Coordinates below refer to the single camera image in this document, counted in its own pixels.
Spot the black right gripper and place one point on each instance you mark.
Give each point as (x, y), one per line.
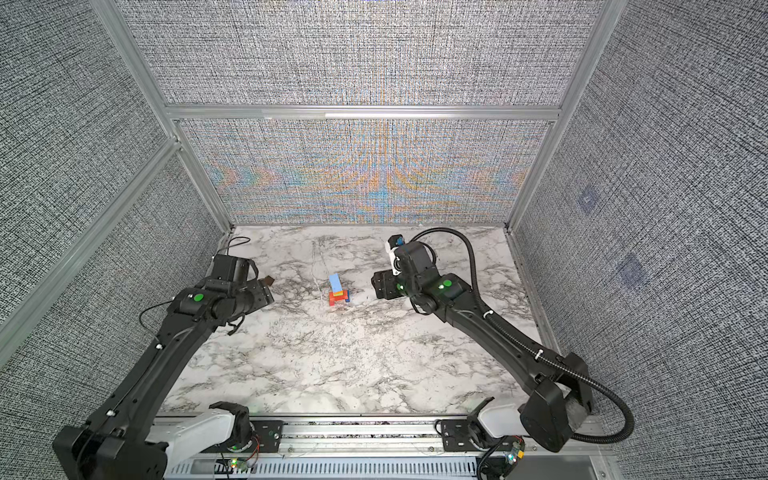
(384, 284)

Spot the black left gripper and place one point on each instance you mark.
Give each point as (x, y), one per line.
(262, 293)

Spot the orange wood block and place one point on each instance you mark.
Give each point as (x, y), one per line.
(336, 300)

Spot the light blue wood block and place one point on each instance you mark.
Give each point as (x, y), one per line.
(335, 283)

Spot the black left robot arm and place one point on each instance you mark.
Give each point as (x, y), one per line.
(119, 439)

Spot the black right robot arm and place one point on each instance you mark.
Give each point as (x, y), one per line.
(558, 401)

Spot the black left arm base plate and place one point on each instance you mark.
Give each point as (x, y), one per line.
(256, 436)

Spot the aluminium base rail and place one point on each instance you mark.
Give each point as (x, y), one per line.
(357, 436)

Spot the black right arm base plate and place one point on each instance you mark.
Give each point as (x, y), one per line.
(455, 436)

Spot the grey vented cable tray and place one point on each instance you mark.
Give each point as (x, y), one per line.
(329, 468)

